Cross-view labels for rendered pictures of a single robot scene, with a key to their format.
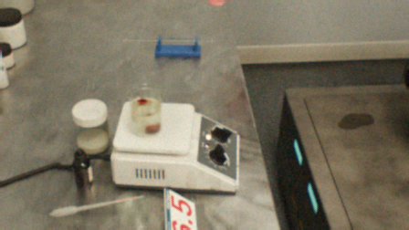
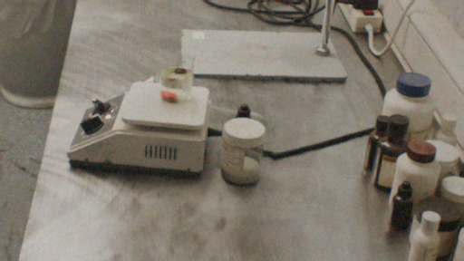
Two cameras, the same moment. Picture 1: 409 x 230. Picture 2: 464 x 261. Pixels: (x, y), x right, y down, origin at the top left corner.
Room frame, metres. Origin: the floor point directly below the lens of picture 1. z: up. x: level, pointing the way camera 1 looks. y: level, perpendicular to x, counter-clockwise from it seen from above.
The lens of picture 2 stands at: (1.77, -0.04, 1.41)
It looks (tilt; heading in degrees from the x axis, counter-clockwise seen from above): 29 degrees down; 176
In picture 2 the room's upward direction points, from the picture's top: 3 degrees clockwise
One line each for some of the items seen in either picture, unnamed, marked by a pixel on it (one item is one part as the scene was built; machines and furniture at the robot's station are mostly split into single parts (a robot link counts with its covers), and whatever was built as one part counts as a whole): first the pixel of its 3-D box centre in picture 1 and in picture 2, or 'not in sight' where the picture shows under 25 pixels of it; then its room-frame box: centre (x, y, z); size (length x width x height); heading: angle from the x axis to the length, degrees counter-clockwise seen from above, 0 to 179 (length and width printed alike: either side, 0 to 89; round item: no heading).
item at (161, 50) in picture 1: (177, 46); not in sight; (1.08, -0.05, 0.77); 0.10 x 0.03 x 0.04; 85
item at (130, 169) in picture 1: (171, 147); (148, 128); (0.72, -0.02, 0.79); 0.22 x 0.13 x 0.08; 82
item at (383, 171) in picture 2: not in sight; (392, 152); (0.80, 0.32, 0.80); 0.04 x 0.04 x 0.11
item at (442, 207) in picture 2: not in sight; (434, 227); (0.94, 0.34, 0.78); 0.05 x 0.05 x 0.06
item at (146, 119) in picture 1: (148, 110); (174, 76); (0.71, 0.01, 0.87); 0.06 x 0.05 x 0.08; 69
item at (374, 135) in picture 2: not in sight; (380, 142); (0.75, 0.32, 0.79); 0.03 x 0.03 x 0.08
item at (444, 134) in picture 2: not in sight; (443, 142); (0.75, 0.41, 0.79); 0.03 x 0.03 x 0.09
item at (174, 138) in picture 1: (154, 126); (166, 104); (0.72, 0.00, 0.83); 0.12 x 0.12 x 0.01; 82
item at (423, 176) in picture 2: not in sight; (415, 178); (0.86, 0.34, 0.80); 0.06 x 0.06 x 0.10
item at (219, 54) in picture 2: not in sight; (259, 53); (0.37, 0.19, 0.76); 0.30 x 0.20 x 0.01; 89
